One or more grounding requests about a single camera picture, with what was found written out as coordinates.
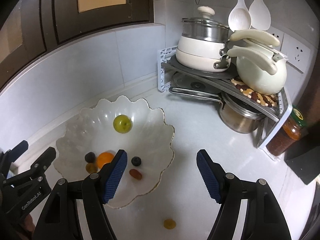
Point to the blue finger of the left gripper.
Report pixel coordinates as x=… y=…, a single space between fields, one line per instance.
x=42 y=163
x=17 y=151

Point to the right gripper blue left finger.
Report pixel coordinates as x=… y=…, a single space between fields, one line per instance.
x=112 y=175

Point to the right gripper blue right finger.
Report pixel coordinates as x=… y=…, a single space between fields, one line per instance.
x=212 y=175

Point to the orange mandarin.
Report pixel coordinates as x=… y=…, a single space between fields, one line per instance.
x=104 y=158

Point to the red grape tomato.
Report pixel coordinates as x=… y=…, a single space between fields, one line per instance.
x=135 y=174

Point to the yellow grape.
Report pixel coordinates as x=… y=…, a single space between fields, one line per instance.
x=91 y=168

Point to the blueberry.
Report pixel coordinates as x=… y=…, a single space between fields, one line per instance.
x=136 y=161

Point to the dark plum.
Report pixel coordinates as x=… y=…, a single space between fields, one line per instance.
x=90 y=157

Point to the green apple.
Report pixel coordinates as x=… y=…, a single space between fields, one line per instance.
x=122 y=124

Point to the white scalloped bowl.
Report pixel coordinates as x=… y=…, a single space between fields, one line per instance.
x=92 y=131

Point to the yellow-brown small fruit left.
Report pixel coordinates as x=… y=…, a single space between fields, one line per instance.
x=169 y=224

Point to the stainless steel pot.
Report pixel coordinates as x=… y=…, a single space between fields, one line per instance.
x=239 y=116

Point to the black box on counter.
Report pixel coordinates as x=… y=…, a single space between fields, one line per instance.
x=303 y=159

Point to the jar of orange preserve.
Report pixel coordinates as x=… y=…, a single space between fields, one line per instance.
x=290 y=132

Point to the white corner shelf rack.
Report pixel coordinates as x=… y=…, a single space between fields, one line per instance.
x=167 y=63

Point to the wooden bead trivet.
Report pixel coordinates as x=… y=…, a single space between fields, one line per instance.
x=264 y=100

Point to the glass lid under shelf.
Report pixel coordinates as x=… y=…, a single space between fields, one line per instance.
x=185 y=85

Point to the cream kettle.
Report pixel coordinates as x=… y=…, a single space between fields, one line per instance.
x=260 y=66

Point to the cream pot with glass lid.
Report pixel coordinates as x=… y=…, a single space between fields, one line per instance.
x=203 y=44

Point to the white spoon left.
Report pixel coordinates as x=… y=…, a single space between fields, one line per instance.
x=239 y=18

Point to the dark wooden window frame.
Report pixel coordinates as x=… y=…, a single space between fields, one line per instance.
x=32 y=28

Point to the wall power socket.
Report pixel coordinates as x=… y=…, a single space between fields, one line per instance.
x=297 y=53

